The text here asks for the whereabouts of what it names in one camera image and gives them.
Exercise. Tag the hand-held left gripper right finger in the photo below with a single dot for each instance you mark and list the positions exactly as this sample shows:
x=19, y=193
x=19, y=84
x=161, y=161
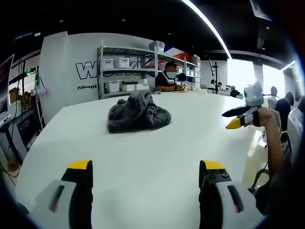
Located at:
x=221, y=195

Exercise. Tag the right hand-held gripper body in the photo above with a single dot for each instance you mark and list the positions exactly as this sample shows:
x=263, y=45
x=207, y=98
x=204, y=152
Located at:
x=253, y=96

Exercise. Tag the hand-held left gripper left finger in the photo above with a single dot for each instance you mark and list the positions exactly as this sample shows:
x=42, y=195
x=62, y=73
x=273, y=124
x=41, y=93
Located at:
x=59, y=198

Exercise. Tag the grey towel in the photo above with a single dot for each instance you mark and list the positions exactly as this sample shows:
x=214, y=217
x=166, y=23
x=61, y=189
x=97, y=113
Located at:
x=138, y=114

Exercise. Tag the person's right hand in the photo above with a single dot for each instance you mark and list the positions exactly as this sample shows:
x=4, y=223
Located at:
x=263, y=117

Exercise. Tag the black stand pole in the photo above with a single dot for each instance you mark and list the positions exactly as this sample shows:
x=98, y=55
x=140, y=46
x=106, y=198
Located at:
x=216, y=78

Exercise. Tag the ceiling light strip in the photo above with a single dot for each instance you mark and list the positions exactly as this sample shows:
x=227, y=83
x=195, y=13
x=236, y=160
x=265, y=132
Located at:
x=209, y=23

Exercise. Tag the white table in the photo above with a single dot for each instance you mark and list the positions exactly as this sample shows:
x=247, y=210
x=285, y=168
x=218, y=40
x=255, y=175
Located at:
x=147, y=148

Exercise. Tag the grey storage box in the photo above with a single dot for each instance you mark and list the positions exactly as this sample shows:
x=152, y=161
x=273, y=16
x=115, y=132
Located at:
x=156, y=47

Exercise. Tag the white paper roll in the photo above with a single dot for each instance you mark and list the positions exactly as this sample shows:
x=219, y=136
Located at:
x=38, y=91

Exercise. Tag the grey metal shelf rack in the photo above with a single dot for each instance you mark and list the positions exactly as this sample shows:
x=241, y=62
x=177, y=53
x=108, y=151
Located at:
x=133, y=55

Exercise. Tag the white storage box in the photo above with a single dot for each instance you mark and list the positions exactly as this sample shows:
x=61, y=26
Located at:
x=122, y=62
x=112, y=86
x=108, y=65

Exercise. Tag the dark monitor screen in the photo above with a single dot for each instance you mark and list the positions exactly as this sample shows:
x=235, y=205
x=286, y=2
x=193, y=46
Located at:
x=4, y=83

